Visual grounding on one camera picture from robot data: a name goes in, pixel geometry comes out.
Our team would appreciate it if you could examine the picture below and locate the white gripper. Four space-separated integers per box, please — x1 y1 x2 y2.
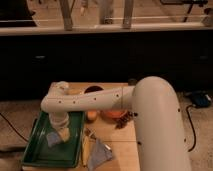
49 113 70 142

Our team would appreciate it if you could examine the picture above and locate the blue sponge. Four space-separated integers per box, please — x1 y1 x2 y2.
46 132 62 147

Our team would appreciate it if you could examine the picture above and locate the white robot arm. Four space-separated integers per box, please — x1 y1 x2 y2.
41 76 192 171

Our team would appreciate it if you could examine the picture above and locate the green plastic tray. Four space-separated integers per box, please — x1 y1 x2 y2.
22 111 85 168

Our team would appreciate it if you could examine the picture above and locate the orange fruit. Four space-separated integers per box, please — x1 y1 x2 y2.
87 111 97 121

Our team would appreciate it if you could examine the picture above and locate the grey folded cloth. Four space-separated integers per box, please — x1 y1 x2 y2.
87 139 114 171

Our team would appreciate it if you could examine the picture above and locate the orange bowl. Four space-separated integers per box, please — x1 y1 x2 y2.
102 110 127 119

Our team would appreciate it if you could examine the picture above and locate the dark purple bowl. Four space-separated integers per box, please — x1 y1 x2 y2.
84 86 103 93

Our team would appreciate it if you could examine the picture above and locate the dark pepper shaker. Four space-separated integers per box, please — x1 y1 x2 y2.
128 78 137 86

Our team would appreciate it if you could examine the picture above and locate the dark blue floor device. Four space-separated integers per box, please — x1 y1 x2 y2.
185 91 212 108

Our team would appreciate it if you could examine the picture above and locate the black cable left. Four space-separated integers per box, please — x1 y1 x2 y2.
0 112 30 144

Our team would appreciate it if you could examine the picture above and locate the black cable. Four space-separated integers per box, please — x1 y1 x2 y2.
0 112 30 144
185 103 198 153

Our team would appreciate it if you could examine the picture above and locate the black cable right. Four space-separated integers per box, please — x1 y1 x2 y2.
185 103 198 153

